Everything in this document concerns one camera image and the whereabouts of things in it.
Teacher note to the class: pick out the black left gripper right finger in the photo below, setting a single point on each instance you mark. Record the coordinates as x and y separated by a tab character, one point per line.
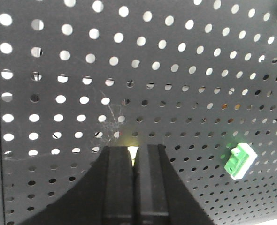
161	198

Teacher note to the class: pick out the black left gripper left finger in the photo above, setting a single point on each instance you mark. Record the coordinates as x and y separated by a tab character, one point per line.
103	196

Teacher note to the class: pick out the black perforated pegboard panel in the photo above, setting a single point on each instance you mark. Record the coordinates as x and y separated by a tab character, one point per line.
196	76

